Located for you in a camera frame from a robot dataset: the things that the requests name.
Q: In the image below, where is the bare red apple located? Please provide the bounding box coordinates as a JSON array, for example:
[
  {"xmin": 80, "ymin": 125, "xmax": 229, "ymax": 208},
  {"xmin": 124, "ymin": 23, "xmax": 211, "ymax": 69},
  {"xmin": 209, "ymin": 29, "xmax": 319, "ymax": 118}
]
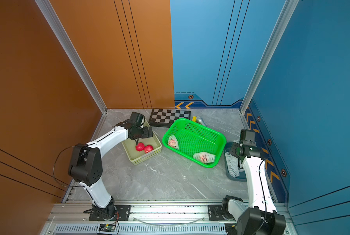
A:
[
  {"xmin": 144, "ymin": 145, "xmax": 153, "ymax": 153},
  {"xmin": 135, "ymin": 143, "xmax": 145, "ymax": 152}
]

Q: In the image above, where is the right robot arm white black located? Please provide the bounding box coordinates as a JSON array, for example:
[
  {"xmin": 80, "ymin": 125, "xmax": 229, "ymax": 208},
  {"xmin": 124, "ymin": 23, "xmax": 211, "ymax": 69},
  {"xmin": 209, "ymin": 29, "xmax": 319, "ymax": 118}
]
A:
[{"xmin": 223, "ymin": 129, "xmax": 286, "ymax": 235}]

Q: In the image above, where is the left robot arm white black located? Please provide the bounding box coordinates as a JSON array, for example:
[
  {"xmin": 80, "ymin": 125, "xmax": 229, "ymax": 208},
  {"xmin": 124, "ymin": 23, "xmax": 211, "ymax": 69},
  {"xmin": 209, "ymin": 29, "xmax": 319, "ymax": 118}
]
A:
[{"xmin": 68, "ymin": 112, "xmax": 153, "ymax": 220}]

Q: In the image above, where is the black white checkerboard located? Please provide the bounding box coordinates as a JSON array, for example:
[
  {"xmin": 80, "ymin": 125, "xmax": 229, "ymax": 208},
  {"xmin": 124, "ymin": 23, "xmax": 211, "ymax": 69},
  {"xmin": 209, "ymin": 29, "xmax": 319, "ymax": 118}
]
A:
[{"xmin": 149, "ymin": 109, "xmax": 191, "ymax": 127}]

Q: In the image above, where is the dark teal plastic tray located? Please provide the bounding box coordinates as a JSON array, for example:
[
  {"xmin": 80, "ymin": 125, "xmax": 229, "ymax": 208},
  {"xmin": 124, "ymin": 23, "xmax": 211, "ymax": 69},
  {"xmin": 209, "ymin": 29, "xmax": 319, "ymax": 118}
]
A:
[{"xmin": 224, "ymin": 142, "xmax": 246, "ymax": 181}]

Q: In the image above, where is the pale green plastic basket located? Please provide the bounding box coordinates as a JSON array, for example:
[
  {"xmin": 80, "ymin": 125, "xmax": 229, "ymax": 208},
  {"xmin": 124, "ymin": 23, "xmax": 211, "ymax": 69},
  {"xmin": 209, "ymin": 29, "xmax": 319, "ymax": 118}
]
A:
[{"xmin": 122, "ymin": 132, "xmax": 162, "ymax": 165}]

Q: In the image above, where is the bright green plastic basket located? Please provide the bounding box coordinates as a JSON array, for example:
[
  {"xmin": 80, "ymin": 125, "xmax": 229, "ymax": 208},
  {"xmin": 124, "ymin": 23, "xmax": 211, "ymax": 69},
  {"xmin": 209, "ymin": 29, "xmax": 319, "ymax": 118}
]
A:
[{"xmin": 162, "ymin": 118, "xmax": 226, "ymax": 168}]

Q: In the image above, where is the grey cylinder yellow tip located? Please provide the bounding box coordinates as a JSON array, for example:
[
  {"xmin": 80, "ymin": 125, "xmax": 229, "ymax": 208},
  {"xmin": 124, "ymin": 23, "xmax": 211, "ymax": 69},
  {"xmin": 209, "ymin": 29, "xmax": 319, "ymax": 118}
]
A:
[{"xmin": 192, "ymin": 117, "xmax": 206, "ymax": 126}]

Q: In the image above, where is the small right circuit board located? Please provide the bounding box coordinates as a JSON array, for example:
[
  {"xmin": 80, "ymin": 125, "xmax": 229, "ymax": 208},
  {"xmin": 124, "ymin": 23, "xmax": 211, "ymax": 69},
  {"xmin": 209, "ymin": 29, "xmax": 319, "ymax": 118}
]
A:
[{"xmin": 225, "ymin": 223, "xmax": 237, "ymax": 235}]

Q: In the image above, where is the green circuit board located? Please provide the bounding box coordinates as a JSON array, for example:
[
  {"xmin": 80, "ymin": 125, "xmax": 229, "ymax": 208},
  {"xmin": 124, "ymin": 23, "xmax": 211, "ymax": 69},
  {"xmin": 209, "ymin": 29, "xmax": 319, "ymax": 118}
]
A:
[{"xmin": 97, "ymin": 223, "xmax": 118, "ymax": 235}]

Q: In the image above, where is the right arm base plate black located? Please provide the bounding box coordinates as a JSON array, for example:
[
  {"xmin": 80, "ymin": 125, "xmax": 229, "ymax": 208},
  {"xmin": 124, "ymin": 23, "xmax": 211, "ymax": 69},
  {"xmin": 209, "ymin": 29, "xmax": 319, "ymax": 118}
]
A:
[{"xmin": 207, "ymin": 205, "xmax": 233, "ymax": 221}]

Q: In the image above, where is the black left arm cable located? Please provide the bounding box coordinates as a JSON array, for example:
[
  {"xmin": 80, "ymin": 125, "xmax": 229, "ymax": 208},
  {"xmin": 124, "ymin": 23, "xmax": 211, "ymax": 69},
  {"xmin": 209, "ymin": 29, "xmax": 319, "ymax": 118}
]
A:
[{"xmin": 52, "ymin": 126, "xmax": 117, "ymax": 189}]

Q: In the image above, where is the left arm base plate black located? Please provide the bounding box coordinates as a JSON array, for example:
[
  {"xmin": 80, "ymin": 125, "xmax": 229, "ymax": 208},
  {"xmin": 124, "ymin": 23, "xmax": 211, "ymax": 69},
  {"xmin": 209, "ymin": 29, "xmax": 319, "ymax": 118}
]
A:
[{"xmin": 84, "ymin": 205, "xmax": 131, "ymax": 222}]

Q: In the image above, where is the aluminium front rail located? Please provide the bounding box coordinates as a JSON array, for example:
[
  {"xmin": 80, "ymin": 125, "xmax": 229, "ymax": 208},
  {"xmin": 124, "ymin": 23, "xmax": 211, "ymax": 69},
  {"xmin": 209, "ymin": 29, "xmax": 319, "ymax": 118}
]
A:
[{"xmin": 41, "ymin": 199, "xmax": 235, "ymax": 235}]

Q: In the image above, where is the left aluminium corner post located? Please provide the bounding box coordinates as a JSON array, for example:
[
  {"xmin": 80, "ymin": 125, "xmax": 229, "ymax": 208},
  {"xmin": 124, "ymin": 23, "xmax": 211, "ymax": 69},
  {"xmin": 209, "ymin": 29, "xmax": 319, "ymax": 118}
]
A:
[{"xmin": 34, "ymin": 0, "xmax": 108, "ymax": 115}]

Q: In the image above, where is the aluminium corner post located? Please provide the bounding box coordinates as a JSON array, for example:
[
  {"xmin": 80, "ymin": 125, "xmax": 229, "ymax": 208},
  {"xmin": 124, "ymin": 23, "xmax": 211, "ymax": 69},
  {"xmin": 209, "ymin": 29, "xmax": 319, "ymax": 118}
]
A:
[
  {"xmin": 34, "ymin": 0, "xmax": 108, "ymax": 115},
  {"xmin": 240, "ymin": 0, "xmax": 299, "ymax": 115}
]

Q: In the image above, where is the right aluminium corner post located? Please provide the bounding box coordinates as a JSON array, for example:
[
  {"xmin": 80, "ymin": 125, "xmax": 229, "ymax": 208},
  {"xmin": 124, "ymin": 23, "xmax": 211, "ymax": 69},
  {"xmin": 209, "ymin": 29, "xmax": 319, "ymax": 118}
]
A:
[{"xmin": 240, "ymin": 0, "xmax": 299, "ymax": 115}]

